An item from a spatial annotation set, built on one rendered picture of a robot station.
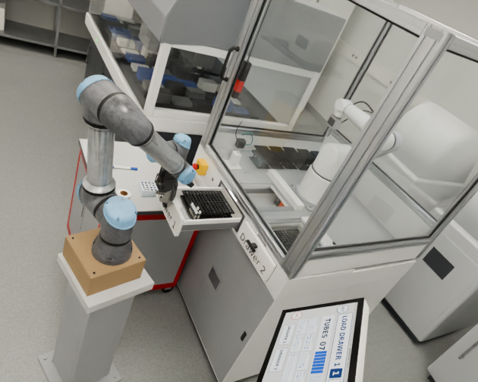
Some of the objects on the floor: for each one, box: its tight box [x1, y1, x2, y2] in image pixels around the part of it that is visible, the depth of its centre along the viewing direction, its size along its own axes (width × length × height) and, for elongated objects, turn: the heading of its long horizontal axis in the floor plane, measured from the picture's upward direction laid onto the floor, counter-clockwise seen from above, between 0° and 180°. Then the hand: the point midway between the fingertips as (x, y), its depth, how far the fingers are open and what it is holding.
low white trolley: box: [67, 139, 199, 293], centre depth 237 cm, size 58×62×76 cm
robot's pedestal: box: [38, 252, 154, 382], centre depth 177 cm, size 30×30×76 cm
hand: (166, 201), depth 181 cm, fingers closed on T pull, 3 cm apart
